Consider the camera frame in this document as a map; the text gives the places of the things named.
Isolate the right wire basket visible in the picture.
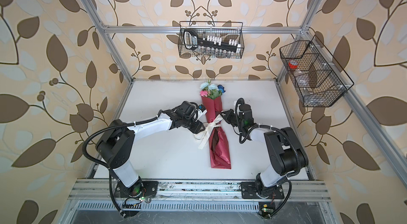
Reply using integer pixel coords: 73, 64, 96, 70
279, 36, 354, 107

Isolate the dark red wrapping paper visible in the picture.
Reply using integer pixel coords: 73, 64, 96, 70
201, 96, 232, 170

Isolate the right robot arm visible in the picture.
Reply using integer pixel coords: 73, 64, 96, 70
220, 98, 308, 219

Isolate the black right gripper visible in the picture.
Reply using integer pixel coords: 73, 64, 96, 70
220, 109, 244, 128

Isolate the back wire basket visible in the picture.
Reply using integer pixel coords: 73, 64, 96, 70
178, 20, 245, 59

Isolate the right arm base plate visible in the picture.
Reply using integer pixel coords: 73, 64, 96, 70
239, 181, 285, 200

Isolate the pink fake rose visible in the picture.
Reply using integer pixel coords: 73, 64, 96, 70
200, 90, 208, 97

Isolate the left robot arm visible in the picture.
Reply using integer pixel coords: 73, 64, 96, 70
82, 101, 206, 218

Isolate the plastic bottle red cap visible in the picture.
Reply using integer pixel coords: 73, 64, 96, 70
288, 60, 318, 94

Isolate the wire basket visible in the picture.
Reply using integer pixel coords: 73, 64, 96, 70
279, 36, 354, 107
178, 20, 245, 59

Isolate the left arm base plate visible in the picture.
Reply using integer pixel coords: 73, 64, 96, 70
114, 179, 159, 198

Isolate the cream ribbon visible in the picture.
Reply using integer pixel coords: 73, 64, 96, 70
194, 114, 223, 150

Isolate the black tool in basket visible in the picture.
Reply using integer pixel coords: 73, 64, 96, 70
179, 28, 244, 54

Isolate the light blue fake rose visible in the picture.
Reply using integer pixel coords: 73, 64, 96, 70
200, 81, 222, 100

